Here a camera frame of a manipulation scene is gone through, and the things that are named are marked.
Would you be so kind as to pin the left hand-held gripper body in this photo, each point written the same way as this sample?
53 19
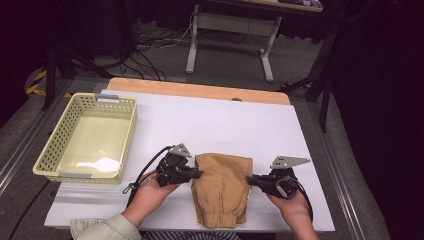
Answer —
171 166

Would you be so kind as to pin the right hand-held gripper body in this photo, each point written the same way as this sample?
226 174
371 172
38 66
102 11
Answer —
283 180

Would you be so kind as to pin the tan pants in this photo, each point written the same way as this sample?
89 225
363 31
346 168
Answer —
221 190

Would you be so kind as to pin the cream plastic basket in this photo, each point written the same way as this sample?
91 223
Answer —
83 160

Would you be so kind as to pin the person's right hand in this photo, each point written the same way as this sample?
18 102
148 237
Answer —
295 210

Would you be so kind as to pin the person's left hand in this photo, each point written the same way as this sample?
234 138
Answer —
150 200

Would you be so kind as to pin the white table mat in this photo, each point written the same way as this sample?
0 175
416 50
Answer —
220 126

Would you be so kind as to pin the person's striped clothing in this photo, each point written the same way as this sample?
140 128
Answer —
190 236

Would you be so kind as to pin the black metal stand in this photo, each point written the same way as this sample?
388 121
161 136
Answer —
51 76
325 90

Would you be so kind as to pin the yellow black floor tape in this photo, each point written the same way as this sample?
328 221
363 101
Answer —
36 85

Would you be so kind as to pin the wooden desk top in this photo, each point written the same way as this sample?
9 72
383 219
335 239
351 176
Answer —
266 5

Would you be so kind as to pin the colourful patterned item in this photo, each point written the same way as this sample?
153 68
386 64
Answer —
305 3

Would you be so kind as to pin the aluminium frame rail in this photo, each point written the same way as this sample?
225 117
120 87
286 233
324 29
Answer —
26 143
340 186

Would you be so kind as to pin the white metal desk frame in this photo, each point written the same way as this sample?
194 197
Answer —
233 25

